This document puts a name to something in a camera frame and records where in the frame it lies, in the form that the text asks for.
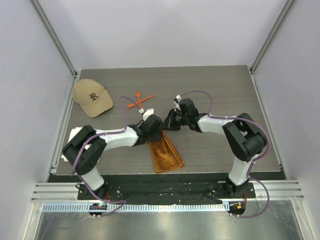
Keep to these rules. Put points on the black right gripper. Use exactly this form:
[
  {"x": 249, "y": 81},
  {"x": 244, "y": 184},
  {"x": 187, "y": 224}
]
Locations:
[{"x": 169, "y": 124}]

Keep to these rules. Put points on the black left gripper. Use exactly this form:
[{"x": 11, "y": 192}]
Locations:
[{"x": 156, "y": 138}]

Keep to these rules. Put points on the orange cloth napkin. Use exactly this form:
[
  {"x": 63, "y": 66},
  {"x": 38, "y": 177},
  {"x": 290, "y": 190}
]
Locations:
[{"x": 165, "y": 156}]

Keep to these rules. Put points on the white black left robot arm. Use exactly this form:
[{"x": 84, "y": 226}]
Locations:
[{"x": 85, "y": 149}]

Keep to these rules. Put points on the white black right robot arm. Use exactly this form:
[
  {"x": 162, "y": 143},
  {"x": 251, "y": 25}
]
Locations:
[{"x": 246, "y": 141}]

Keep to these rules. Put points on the orange plastic fork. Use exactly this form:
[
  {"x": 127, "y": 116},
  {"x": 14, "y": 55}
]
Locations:
[{"x": 138, "y": 95}]

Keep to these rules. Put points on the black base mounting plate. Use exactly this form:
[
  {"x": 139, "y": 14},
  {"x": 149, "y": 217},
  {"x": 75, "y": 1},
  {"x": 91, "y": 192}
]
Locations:
[{"x": 166, "y": 189}]

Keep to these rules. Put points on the beige baseball cap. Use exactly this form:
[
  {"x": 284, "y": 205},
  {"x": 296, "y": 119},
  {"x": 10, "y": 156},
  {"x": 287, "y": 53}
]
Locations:
[{"x": 92, "y": 97}]

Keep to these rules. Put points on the white folded towel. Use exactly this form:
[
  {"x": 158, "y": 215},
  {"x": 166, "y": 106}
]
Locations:
[{"x": 72, "y": 134}]

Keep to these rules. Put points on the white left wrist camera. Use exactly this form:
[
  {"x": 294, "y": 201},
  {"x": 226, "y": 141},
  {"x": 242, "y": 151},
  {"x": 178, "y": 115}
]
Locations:
[{"x": 146, "y": 113}]

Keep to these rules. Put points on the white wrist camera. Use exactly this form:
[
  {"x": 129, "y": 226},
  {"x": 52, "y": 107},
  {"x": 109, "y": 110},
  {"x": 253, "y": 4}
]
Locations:
[
  {"x": 176, "y": 101},
  {"x": 146, "y": 113}
]

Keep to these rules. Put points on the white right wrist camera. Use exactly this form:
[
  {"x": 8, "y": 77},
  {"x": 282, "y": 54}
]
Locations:
[{"x": 176, "y": 101}]

